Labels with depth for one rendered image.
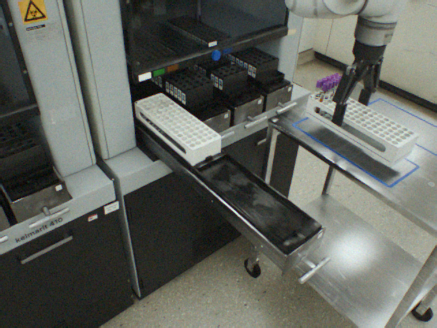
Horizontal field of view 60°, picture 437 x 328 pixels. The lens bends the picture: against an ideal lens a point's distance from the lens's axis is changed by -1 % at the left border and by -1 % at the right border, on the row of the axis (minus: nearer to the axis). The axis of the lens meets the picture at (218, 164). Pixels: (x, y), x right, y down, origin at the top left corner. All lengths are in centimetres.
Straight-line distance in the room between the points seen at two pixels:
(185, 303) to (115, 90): 97
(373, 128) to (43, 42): 82
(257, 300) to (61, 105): 113
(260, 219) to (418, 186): 43
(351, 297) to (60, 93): 113
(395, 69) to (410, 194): 229
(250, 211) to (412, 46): 246
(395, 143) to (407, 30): 219
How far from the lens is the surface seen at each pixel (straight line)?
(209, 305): 170
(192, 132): 105
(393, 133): 109
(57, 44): 98
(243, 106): 130
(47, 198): 106
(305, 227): 90
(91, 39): 101
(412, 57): 322
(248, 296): 173
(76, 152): 112
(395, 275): 160
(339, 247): 160
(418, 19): 315
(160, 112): 115
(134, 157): 119
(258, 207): 94
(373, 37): 100
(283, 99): 145
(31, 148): 105
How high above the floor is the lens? 147
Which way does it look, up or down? 40 degrees down
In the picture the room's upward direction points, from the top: 3 degrees clockwise
